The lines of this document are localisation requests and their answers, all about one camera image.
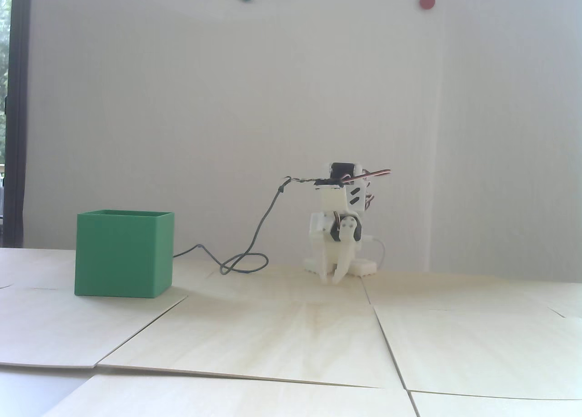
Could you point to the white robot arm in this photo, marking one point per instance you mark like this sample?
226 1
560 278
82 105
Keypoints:
334 198

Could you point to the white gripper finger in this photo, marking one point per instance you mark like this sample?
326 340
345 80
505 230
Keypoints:
326 267
346 253

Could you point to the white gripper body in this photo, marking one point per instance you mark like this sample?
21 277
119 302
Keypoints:
337 248

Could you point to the red round magnet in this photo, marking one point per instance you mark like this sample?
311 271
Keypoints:
427 2

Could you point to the green open box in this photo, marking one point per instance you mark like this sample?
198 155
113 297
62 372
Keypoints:
118 253

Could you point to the white paper sheet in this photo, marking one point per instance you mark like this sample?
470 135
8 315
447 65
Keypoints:
182 117

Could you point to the dark window frame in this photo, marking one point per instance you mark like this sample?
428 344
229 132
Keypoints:
18 117

